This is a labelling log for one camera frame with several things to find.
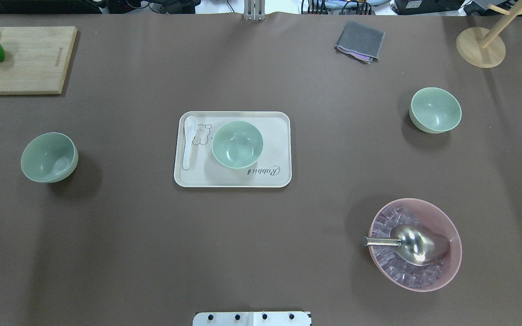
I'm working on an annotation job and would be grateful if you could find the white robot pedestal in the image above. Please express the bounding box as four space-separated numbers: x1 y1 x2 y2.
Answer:
192 311 312 326

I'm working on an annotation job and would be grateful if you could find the wooden cutting board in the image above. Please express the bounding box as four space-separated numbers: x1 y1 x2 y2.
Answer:
0 26 77 95

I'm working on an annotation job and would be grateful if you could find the metal ice scoop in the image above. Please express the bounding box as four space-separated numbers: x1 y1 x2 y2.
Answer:
362 224 450 266

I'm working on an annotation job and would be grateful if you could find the grey folded cloth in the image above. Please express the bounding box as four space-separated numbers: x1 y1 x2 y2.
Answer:
335 21 386 64

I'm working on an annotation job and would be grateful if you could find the green bowl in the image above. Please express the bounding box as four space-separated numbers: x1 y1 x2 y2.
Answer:
409 87 462 134
20 132 79 183
212 120 264 169

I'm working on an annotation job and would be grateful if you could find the beige rabbit tray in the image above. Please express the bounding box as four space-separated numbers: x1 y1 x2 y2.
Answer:
174 111 292 187

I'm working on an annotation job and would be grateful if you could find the wooden cup stand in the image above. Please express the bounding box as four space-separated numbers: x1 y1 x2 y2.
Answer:
456 0 522 68

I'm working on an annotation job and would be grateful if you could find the green bowl on tray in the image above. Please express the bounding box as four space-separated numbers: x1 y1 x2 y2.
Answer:
212 120 264 169

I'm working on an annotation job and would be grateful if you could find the white ceramic spoon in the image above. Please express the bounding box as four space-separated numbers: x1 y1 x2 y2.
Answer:
182 115 198 170

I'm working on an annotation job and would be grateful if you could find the pink bowl with ice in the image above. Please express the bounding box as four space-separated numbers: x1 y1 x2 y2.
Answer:
368 198 462 292

